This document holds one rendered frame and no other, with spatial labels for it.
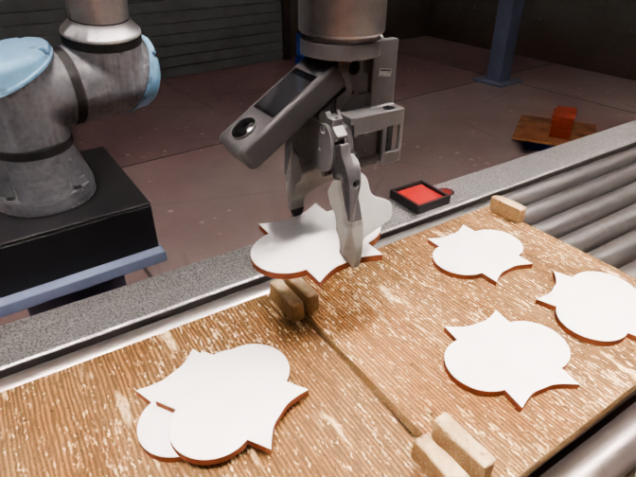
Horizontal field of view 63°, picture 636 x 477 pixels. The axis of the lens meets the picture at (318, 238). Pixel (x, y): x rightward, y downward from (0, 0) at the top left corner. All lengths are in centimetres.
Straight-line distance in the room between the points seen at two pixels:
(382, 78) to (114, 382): 41
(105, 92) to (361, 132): 49
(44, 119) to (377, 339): 56
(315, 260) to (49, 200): 49
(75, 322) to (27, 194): 24
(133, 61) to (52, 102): 14
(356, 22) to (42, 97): 52
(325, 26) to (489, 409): 39
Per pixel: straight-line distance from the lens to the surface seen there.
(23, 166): 87
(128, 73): 88
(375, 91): 49
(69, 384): 61
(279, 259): 52
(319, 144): 48
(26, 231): 86
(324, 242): 53
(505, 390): 57
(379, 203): 50
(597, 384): 62
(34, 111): 84
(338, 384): 55
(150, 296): 73
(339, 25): 44
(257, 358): 56
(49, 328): 72
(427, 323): 63
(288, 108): 44
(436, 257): 73
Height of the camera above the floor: 135
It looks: 32 degrees down
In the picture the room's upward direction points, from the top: straight up
